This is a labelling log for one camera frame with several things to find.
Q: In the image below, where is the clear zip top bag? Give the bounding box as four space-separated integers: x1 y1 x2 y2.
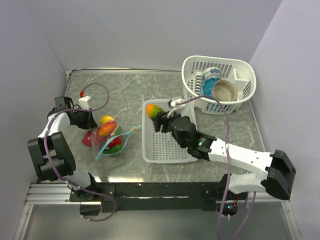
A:
81 115 136 160

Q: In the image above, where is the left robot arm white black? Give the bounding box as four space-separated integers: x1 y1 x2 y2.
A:
27 96 100 201

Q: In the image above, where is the blue plate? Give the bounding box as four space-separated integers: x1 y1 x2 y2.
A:
200 77 220 99

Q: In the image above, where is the orange red fake fruit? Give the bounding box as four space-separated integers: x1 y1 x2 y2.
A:
98 121 117 137

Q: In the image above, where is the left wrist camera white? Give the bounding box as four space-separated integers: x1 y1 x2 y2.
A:
78 91 92 110

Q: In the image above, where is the orange green fake mango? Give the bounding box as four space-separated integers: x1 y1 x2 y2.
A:
145 103 165 119

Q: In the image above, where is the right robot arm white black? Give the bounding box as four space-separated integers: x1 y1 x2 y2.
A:
151 112 297 201

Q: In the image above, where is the aluminium rail frame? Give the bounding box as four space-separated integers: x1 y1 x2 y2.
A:
14 183 302 240

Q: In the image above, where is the red fake pepper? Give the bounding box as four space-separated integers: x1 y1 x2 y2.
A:
107 136 122 148

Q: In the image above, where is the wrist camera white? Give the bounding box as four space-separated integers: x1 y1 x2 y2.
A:
167 97 186 118
78 91 92 110

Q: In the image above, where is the white perforated flat basket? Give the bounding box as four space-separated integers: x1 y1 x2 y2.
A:
142 98 197 164

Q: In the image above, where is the white dish rack basket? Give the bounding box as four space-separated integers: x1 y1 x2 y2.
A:
181 55 257 115

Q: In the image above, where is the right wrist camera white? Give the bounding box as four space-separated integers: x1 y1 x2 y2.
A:
167 97 186 118

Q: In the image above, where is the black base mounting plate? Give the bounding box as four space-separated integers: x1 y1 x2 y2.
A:
69 182 225 217

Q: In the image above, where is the yellow fake fruit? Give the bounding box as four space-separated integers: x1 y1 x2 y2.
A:
100 115 115 125

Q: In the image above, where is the beige bowl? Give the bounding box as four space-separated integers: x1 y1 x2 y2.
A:
214 79 238 102

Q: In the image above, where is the green fake pepper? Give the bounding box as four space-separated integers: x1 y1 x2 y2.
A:
103 144 123 155

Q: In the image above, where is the blue white patterned cup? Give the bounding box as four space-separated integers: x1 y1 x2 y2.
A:
201 66 221 80

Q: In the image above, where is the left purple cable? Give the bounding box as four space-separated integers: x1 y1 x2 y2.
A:
42 82 117 223

